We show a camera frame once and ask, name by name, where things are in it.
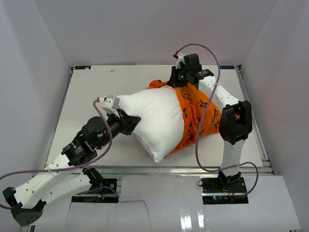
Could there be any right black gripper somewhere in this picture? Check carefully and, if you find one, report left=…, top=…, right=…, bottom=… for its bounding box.
left=169, top=66, right=192, bottom=88

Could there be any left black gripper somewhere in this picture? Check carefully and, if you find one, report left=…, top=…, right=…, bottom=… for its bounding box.
left=96, top=109, right=141, bottom=150

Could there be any orange patterned pillowcase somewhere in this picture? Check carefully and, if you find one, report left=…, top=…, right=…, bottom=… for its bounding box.
left=148, top=80, right=221, bottom=152

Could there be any white pillow insert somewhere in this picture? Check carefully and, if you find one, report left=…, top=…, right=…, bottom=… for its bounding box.
left=118, top=87, right=184, bottom=163

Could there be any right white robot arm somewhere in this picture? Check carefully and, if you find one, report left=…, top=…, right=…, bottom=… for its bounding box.
left=168, top=51, right=253, bottom=193

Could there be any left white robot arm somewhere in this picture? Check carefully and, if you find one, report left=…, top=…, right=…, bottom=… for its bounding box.
left=2, top=110, right=141, bottom=227

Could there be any right blue corner label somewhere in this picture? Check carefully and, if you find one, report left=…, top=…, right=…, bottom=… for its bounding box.
left=220, top=65, right=235, bottom=70

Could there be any blue corner label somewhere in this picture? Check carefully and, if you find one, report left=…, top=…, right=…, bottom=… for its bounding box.
left=220, top=65, right=235, bottom=70
left=74, top=65, right=91, bottom=70

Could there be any left blue corner label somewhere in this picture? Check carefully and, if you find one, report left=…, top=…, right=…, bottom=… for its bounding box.
left=74, top=65, right=91, bottom=70

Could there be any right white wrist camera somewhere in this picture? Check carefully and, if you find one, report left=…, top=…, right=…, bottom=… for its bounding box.
left=173, top=50, right=185, bottom=69

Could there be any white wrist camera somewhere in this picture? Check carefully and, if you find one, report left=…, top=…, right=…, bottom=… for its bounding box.
left=97, top=95, right=120, bottom=117
left=173, top=50, right=185, bottom=69

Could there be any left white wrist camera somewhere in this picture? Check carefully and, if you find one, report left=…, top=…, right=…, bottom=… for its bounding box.
left=97, top=95, right=120, bottom=117

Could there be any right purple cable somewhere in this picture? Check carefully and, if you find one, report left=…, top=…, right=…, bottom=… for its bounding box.
left=175, top=43, right=259, bottom=199

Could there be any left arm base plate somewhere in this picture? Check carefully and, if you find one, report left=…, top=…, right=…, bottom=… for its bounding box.
left=71, top=168, right=119, bottom=203

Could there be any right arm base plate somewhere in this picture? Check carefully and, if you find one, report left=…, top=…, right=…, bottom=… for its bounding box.
left=197, top=177, right=249, bottom=205

